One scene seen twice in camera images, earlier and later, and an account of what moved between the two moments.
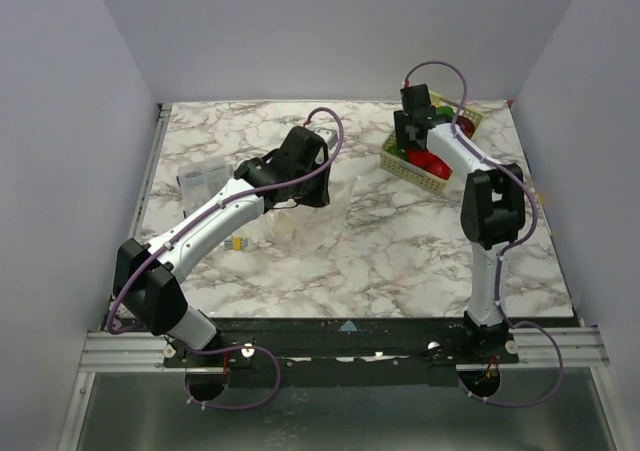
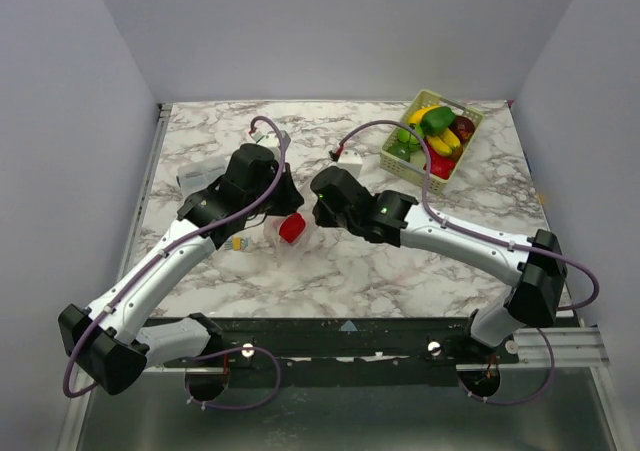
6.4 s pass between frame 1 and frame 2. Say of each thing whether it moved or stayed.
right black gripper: moved
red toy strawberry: stayed
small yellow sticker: stayed
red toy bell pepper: moved
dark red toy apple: stayed
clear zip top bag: moved
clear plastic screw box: stayed
